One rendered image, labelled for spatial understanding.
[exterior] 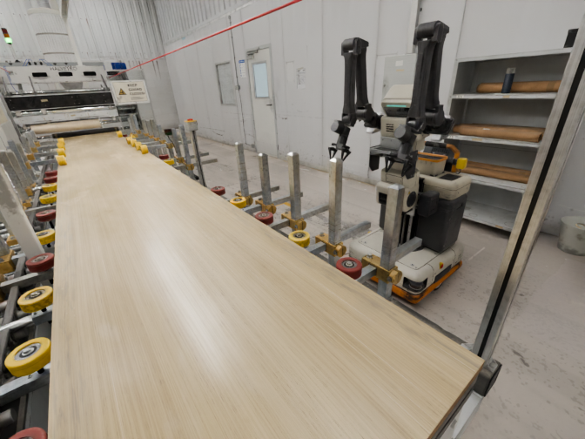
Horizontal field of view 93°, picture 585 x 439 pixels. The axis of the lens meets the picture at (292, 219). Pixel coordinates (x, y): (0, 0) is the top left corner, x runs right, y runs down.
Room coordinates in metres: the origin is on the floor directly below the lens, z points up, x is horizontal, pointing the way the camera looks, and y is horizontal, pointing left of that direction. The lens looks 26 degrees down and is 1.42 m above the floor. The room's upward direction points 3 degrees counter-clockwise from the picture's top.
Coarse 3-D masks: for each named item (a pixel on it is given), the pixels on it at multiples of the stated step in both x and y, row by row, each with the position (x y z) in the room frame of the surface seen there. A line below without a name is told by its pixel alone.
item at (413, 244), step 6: (408, 240) 0.94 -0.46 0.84; (414, 240) 0.94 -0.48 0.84; (420, 240) 0.94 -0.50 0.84; (402, 246) 0.91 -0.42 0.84; (408, 246) 0.90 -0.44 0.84; (414, 246) 0.92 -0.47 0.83; (402, 252) 0.87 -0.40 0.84; (408, 252) 0.90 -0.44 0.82; (396, 258) 0.85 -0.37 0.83; (366, 270) 0.77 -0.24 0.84; (372, 270) 0.77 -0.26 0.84; (360, 276) 0.74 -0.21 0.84; (366, 276) 0.75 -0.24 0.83; (372, 276) 0.77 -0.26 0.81; (360, 282) 0.73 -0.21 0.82
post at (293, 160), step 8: (296, 152) 1.17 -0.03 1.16; (288, 160) 1.18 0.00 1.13; (296, 160) 1.16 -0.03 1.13; (288, 168) 1.18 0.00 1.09; (296, 168) 1.16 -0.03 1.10; (296, 176) 1.16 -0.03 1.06; (296, 184) 1.16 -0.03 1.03; (296, 192) 1.16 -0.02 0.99; (296, 200) 1.16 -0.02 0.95; (296, 208) 1.16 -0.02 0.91; (296, 216) 1.16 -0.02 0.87
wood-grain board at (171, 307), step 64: (64, 192) 1.62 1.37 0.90; (128, 192) 1.55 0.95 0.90; (192, 192) 1.49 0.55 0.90; (64, 256) 0.87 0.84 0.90; (128, 256) 0.85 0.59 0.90; (192, 256) 0.82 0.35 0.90; (256, 256) 0.80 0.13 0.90; (64, 320) 0.55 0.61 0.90; (128, 320) 0.54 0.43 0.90; (192, 320) 0.53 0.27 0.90; (256, 320) 0.51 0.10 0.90; (320, 320) 0.50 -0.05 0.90; (384, 320) 0.49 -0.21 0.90; (64, 384) 0.37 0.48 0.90; (128, 384) 0.36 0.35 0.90; (192, 384) 0.35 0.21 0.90; (256, 384) 0.35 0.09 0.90; (320, 384) 0.34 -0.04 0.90; (384, 384) 0.33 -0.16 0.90; (448, 384) 0.33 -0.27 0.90
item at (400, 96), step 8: (392, 88) 1.74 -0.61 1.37; (400, 88) 1.70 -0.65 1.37; (408, 88) 1.66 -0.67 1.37; (392, 96) 1.69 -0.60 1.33; (400, 96) 1.65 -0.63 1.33; (408, 96) 1.61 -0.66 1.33; (384, 104) 1.71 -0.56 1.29; (392, 104) 1.66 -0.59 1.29; (400, 104) 1.62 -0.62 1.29; (408, 104) 1.58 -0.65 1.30; (392, 112) 1.71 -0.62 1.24; (400, 112) 1.66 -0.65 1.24
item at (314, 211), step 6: (324, 204) 1.35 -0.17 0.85; (306, 210) 1.28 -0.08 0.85; (312, 210) 1.28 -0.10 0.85; (318, 210) 1.29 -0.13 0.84; (324, 210) 1.32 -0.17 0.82; (306, 216) 1.25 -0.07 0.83; (312, 216) 1.27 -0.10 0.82; (276, 222) 1.16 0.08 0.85; (282, 222) 1.16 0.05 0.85; (288, 222) 1.18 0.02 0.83; (276, 228) 1.14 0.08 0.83
